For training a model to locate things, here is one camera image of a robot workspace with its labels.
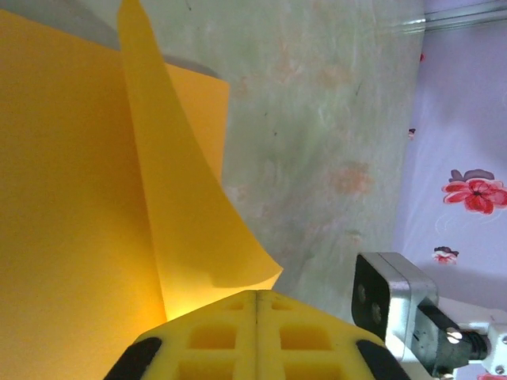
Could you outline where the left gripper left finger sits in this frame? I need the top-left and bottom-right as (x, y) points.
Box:
(103, 290), (258, 380)

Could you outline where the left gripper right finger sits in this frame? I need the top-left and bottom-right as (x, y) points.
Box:
(257, 290), (411, 380)

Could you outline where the orange paper sheet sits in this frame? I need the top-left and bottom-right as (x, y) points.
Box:
(0, 0), (284, 380)

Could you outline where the aluminium side rail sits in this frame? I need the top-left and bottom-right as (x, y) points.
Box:
(424, 0), (507, 35)

